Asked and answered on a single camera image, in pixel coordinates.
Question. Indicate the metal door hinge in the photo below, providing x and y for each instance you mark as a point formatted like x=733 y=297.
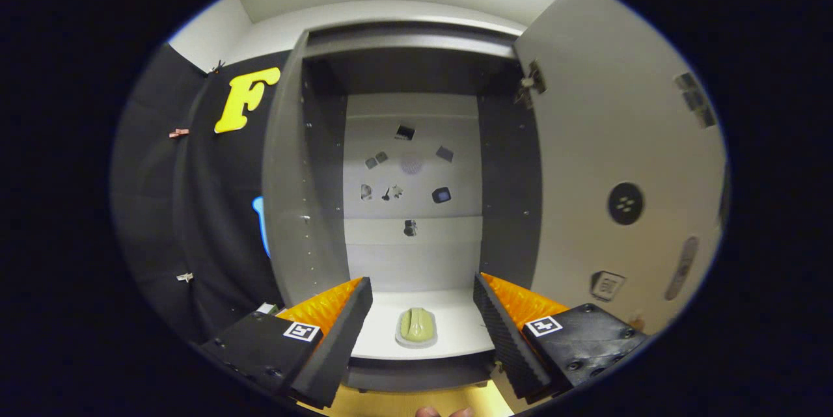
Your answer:
x=535 y=82

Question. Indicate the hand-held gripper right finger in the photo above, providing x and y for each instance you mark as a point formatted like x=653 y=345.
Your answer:
x=504 y=345

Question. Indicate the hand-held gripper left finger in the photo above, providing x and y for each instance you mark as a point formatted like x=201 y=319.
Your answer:
x=338 y=345

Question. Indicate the grey cabinet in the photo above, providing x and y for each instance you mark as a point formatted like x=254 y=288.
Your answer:
x=416 y=261

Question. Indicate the green book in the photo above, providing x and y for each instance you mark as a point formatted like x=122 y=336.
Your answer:
x=267 y=308

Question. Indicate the black backdrop cloth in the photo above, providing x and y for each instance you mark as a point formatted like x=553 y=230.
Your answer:
x=208 y=209

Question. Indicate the red clip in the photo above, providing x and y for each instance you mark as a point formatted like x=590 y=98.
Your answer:
x=179 y=133

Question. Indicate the white clip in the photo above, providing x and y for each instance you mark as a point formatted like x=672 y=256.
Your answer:
x=185 y=277

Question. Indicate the beige cabinet door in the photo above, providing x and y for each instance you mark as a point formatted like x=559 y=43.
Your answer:
x=586 y=176

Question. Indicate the green object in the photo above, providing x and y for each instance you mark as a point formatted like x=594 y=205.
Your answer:
x=416 y=326

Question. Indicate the black binder clip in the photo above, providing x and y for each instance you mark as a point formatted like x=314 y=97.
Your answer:
x=217 y=66

